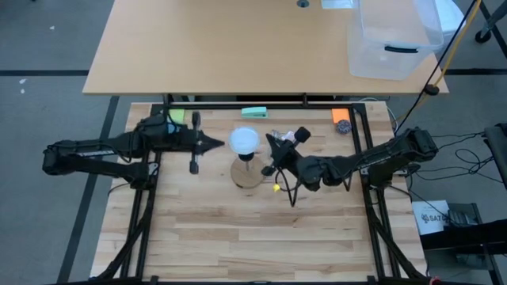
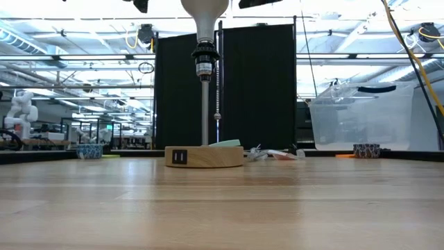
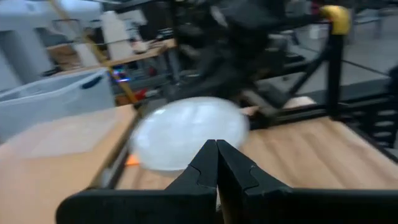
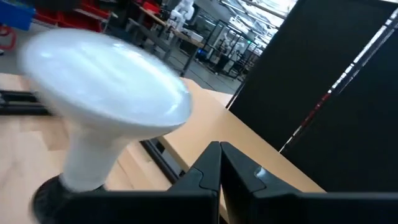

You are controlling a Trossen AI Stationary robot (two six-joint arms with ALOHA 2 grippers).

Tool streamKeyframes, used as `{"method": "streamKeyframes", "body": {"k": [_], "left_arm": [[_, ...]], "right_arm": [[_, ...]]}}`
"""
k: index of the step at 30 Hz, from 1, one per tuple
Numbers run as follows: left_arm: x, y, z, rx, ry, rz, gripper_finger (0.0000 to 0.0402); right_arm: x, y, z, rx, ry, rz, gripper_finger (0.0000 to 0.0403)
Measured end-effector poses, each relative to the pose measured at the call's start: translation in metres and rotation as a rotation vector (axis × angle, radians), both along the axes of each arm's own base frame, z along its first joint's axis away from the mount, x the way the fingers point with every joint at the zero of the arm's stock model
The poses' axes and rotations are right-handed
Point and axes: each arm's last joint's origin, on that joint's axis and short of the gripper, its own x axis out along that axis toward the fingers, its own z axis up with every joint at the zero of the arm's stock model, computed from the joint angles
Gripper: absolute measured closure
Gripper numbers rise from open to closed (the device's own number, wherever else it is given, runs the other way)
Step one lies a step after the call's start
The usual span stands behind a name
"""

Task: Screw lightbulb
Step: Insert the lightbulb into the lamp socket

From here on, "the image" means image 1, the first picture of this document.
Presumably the black caster leg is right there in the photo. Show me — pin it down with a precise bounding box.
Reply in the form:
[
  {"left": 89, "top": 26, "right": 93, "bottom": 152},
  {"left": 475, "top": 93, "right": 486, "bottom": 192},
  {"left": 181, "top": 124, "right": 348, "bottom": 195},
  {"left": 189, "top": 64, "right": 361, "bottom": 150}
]
[{"left": 474, "top": 0, "right": 507, "bottom": 44}]

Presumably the dark grey floor box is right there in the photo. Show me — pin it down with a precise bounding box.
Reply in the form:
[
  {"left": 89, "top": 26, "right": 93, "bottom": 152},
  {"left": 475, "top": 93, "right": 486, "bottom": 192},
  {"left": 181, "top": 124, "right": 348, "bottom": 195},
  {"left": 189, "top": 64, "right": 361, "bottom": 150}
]
[{"left": 447, "top": 203, "right": 482, "bottom": 226}]

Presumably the black seat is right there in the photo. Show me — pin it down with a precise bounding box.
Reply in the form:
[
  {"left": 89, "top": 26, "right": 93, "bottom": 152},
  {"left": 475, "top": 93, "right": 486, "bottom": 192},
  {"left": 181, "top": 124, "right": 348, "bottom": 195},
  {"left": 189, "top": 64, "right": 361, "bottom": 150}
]
[{"left": 483, "top": 122, "right": 507, "bottom": 191}]

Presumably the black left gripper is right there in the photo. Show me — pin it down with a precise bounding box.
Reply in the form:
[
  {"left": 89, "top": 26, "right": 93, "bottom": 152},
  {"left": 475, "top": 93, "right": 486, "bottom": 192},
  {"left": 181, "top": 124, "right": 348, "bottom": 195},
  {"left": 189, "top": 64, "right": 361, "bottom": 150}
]
[{"left": 156, "top": 111, "right": 226, "bottom": 175}]

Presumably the yellow pole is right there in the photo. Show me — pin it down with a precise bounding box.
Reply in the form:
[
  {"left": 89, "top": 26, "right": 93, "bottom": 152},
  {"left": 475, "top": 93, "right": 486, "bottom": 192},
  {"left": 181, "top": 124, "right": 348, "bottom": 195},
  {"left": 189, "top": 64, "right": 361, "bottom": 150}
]
[{"left": 395, "top": 0, "right": 483, "bottom": 124}]

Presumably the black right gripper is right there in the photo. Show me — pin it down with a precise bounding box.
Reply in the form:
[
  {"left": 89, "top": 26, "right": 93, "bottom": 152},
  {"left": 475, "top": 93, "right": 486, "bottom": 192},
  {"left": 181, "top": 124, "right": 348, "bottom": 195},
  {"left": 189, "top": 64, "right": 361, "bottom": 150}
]
[{"left": 261, "top": 128, "right": 311, "bottom": 176}]

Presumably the black aluminium table frame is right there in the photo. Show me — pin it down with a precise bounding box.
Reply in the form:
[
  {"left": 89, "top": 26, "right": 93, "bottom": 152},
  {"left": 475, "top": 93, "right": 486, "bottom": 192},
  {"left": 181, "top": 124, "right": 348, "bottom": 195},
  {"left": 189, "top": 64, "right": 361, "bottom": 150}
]
[{"left": 94, "top": 101, "right": 429, "bottom": 284}]

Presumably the orange sticky note pad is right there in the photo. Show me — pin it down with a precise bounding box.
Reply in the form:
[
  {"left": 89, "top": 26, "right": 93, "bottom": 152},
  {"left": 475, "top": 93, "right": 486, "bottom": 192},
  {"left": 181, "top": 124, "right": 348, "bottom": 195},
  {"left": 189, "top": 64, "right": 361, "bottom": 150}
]
[{"left": 331, "top": 108, "right": 352, "bottom": 124}]

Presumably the mint green stapler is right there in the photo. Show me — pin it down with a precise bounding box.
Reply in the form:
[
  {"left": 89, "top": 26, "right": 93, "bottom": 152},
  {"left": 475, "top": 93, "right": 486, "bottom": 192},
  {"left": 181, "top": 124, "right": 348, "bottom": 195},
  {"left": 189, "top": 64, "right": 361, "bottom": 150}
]
[{"left": 241, "top": 106, "right": 269, "bottom": 120}]

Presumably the round wooden lamp base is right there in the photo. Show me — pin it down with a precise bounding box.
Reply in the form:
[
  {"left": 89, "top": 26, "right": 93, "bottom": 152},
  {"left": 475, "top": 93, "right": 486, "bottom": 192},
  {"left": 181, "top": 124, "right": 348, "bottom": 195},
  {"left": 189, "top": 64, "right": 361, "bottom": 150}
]
[{"left": 230, "top": 152, "right": 266, "bottom": 190}]

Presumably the clear plastic storage bin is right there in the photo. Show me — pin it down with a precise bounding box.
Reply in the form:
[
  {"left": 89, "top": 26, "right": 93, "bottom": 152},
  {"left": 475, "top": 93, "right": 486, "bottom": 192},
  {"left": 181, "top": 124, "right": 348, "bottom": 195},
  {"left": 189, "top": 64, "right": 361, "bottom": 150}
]
[{"left": 347, "top": 0, "right": 445, "bottom": 82}]

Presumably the white printed cardboard box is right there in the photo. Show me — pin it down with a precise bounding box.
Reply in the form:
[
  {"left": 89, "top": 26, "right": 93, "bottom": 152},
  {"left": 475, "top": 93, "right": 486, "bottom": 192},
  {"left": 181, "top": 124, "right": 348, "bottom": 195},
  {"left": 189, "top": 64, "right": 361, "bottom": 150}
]
[{"left": 411, "top": 199, "right": 452, "bottom": 236}]

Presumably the bagged grey cable bundle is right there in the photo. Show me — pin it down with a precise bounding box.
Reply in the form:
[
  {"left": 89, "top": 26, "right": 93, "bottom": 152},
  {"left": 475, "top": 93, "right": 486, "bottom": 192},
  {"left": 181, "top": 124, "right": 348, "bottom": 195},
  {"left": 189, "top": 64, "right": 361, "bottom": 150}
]
[{"left": 270, "top": 128, "right": 298, "bottom": 144}]

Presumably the black equipment cart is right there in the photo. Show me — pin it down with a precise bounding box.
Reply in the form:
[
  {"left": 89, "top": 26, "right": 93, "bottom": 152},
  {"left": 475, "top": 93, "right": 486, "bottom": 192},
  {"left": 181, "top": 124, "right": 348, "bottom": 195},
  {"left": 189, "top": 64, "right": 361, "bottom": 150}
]
[{"left": 419, "top": 219, "right": 507, "bottom": 254}]

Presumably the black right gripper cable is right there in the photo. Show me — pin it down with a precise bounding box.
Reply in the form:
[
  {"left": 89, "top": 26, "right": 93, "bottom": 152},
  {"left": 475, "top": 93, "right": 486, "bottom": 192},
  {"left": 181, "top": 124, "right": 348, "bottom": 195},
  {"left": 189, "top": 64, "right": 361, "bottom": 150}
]
[{"left": 275, "top": 168, "right": 304, "bottom": 208}]

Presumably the white desk label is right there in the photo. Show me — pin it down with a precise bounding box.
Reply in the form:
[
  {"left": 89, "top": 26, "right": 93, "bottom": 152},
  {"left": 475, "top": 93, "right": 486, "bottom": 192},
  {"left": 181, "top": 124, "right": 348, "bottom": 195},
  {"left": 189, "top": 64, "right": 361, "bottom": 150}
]
[{"left": 320, "top": 0, "right": 355, "bottom": 10}]

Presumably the light wooden desk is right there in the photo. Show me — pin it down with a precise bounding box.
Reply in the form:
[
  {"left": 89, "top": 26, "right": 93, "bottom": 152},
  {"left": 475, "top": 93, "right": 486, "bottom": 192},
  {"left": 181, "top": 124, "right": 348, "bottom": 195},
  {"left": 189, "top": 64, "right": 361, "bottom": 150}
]
[{"left": 82, "top": 0, "right": 450, "bottom": 97}]

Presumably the white flood light bulb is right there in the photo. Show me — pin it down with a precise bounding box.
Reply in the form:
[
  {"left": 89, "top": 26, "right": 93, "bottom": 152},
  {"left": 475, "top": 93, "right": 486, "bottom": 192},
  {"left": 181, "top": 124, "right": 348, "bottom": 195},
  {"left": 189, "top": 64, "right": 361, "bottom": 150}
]
[{"left": 228, "top": 126, "right": 261, "bottom": 156}]

